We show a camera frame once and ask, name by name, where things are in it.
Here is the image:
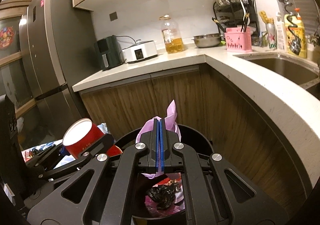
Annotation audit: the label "steel bowl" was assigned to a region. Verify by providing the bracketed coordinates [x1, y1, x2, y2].
[192, 33, 221, 48]

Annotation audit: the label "dark grey refrigerator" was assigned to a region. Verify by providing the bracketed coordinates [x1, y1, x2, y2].
[19, 0, 100, 144]

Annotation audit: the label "white rice cooker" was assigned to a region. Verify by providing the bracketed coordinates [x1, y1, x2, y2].
[123, 40, 158, 64]

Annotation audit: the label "wooden glass door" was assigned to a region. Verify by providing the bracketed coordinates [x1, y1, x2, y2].
[1, 0, 36, 118]

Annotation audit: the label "black air fryer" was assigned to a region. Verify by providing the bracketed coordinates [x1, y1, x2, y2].
[94, 35, 124, 71]

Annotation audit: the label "blue floral tablecloth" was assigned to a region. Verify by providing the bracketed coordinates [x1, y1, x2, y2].
[21, 122, 110, 169]

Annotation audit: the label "pink utensil holder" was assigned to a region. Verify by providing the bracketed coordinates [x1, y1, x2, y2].
[225, 26, 252, 52]

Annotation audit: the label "black plastic bag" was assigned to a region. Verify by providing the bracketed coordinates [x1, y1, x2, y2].
[147, 183, 180, 210]

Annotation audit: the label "pink plastic bag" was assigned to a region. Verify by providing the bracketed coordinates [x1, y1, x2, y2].
[145, 179, 185, 217]

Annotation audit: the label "yellow detergent bottle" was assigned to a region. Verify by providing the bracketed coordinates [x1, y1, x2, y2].
[284, 7, 307, 59]

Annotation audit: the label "steel sink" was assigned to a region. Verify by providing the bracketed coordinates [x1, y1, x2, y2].
[236, 52, 319, 100]

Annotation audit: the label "purple plastic bag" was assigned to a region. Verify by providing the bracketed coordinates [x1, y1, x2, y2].
[135, 99, 182, 180]

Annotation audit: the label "beer can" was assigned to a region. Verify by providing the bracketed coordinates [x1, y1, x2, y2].
[266, 23, 277, 50]

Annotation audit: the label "wooden lower cabinets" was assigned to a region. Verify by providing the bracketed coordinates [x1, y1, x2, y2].
[80, 64, 312, 216]

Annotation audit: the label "black trash bin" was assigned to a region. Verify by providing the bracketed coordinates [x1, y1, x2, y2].
[100, 120, 216, 224]

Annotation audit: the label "wall socket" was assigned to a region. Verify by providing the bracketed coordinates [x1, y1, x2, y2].
[109, 12, 118, 21]

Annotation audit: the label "cooking oil bottle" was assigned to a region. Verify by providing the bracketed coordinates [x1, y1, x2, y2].
[159, 14, 184, 53]

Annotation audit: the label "red paper cup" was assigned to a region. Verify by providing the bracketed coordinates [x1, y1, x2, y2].
[62, 118, 123, 159]

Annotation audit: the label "black dish rack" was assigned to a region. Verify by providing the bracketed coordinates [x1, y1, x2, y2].
[213, 0, 259, 37]

